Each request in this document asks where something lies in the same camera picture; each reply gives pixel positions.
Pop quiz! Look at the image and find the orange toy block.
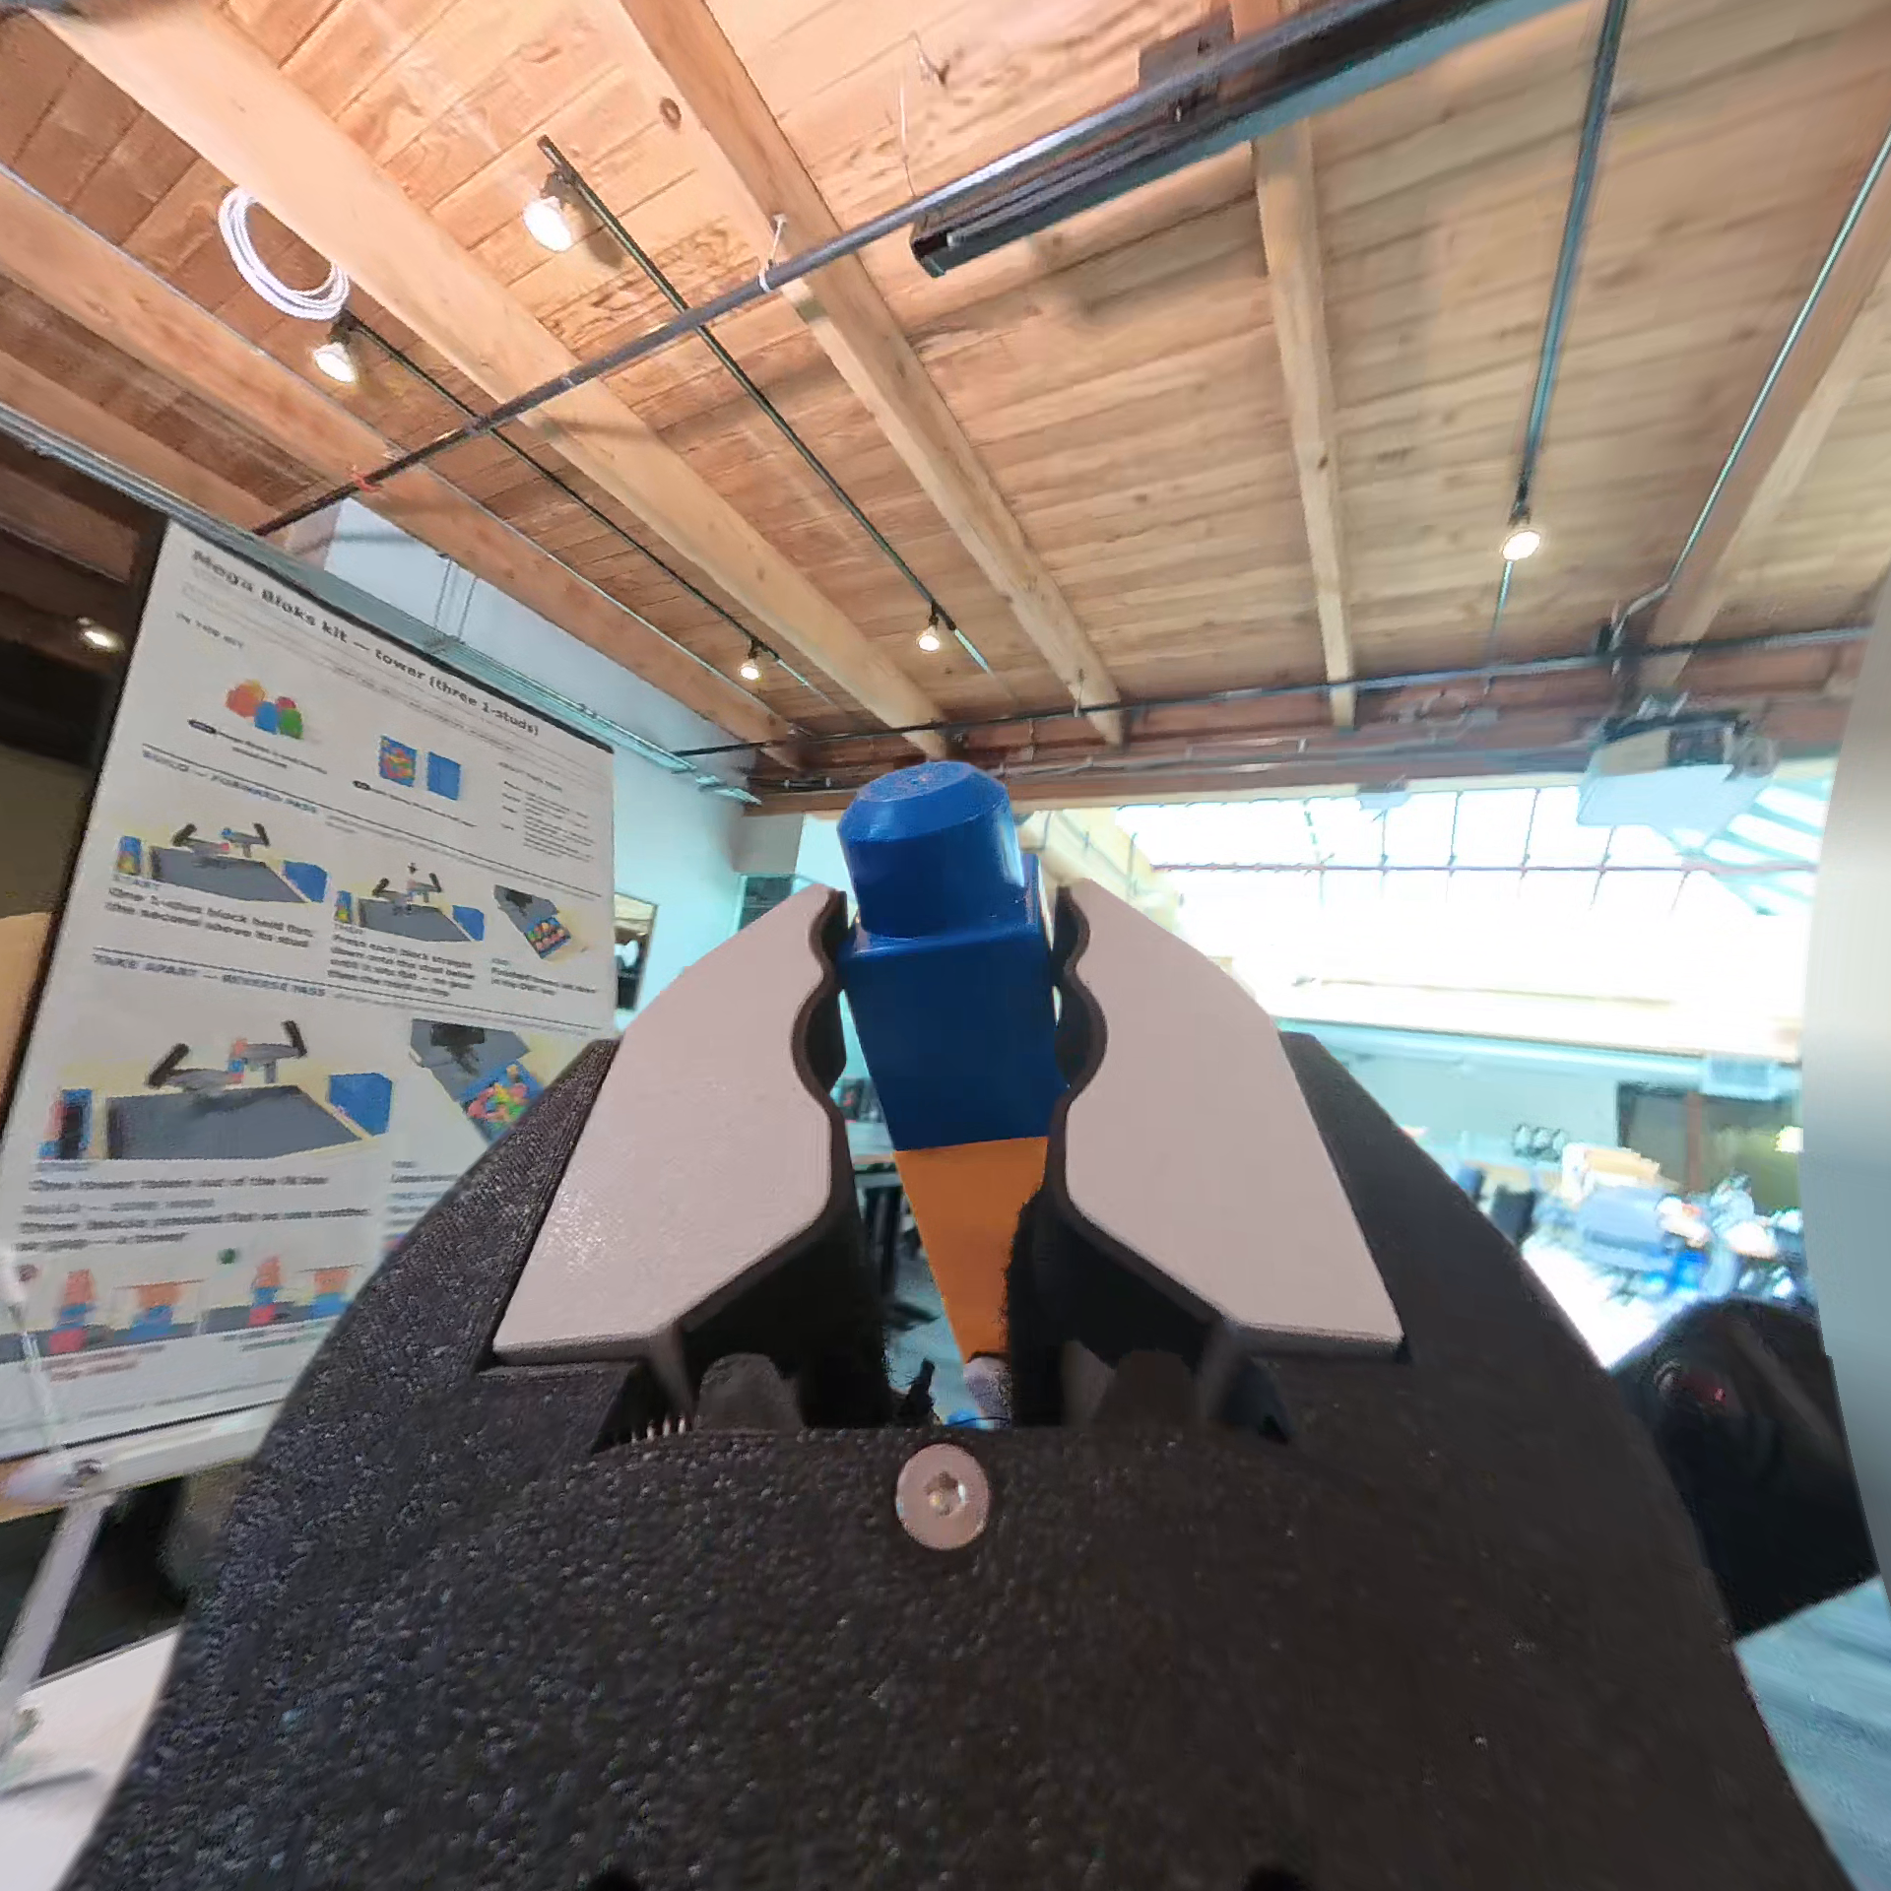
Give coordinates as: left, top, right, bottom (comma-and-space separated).
894, 1134, 1054, 1369

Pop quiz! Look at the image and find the printed instruction poster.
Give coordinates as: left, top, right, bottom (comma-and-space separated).
0, 519, 620, 1465

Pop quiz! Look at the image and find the long black ceiling rod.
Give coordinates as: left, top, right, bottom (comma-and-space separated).
255, 58, 1243, 537

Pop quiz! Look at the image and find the black ceiling track channel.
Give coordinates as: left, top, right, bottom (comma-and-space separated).
907, 0, 1577, 279

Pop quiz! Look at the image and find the metal ceiling conduit pipe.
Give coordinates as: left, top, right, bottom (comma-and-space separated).
1483, 0, 1633, 623

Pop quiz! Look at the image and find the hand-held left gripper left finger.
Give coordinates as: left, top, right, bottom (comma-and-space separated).
492, 883, 899, 1427

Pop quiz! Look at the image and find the blue toy block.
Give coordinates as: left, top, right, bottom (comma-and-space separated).
835, 761, 1069, 1156

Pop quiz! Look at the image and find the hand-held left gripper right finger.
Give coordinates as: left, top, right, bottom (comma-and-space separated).
1016, 881, 1407, 1427

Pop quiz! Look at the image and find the white cable coil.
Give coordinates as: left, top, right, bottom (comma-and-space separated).
217, 187, 351, 323

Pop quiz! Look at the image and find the white ceiling projector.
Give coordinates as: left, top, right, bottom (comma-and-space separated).
1575, 710, 1780, 834

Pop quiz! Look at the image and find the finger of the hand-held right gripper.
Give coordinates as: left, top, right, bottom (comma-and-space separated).
1800, 577, 1891, 1606

